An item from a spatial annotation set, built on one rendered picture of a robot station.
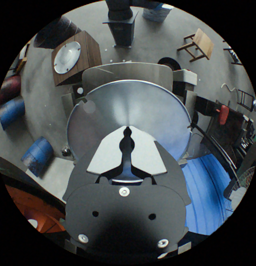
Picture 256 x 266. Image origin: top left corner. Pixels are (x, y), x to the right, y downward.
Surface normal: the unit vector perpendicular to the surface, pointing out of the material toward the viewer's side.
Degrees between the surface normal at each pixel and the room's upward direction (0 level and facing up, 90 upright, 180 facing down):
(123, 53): 0
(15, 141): 90
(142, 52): 0
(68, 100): 0
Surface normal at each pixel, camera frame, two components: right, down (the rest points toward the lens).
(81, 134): 0.00, 0.54
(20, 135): 1.00, -0.01
